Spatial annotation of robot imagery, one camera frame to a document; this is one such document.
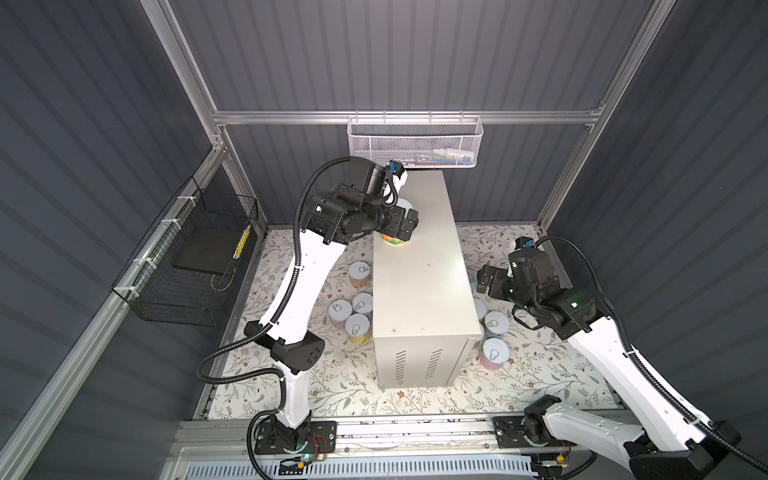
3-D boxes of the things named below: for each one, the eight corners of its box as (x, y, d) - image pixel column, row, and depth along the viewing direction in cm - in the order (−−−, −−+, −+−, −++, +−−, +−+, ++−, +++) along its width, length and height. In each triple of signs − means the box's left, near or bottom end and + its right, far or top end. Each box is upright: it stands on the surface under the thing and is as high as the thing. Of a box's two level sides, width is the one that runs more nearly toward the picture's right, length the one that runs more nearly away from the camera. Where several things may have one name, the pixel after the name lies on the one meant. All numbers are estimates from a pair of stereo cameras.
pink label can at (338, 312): (329, 330, 94) (326, 321, 89) (332, 309, 99) (329, 299, 94) (350, 330, 94) (348, 321, 89) (352, 309, 99) (350, 299, 94)
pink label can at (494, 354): (481, 370, 86) (486, 363, 81) (476, 345, 91) (480, 337, 86) (506, 370, 86) (512, 363, 81) (500, 345, 91) (505, 337, 86)
